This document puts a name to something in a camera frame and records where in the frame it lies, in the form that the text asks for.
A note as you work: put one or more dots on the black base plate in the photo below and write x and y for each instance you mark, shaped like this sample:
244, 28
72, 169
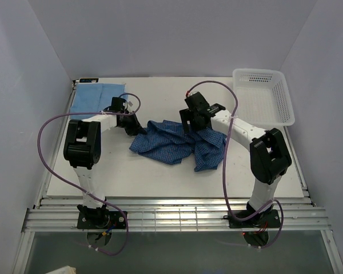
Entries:
267, 219
105, 220

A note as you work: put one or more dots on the white plastic basket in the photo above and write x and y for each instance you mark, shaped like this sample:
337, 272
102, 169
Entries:
263, 97

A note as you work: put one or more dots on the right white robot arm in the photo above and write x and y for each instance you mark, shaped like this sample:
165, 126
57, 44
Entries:
269, 155

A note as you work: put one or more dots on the small black label device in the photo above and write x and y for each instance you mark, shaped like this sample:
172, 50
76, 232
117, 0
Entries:
88, 80

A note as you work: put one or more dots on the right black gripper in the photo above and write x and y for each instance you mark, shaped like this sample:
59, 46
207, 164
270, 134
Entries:
186, 115

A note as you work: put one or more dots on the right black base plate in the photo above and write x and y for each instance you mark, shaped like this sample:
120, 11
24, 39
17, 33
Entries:
267, 219

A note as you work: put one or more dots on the folded light blue shirt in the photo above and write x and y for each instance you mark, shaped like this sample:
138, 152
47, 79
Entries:
94, 97

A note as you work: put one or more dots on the blue plaid long sleeve shirt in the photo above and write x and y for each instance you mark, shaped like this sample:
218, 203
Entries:
166, 142

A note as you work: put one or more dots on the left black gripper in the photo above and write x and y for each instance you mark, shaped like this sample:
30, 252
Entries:
136, 129

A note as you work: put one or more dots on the aluminium rail frame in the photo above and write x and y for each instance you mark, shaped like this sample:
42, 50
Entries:
58, 213

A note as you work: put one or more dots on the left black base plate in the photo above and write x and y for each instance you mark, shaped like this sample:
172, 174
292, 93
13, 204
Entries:
105, 220

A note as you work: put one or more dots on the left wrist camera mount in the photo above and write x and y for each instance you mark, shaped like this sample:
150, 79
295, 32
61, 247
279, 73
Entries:
127, 107

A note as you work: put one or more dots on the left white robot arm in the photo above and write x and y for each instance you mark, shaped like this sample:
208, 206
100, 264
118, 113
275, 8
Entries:
82, 150

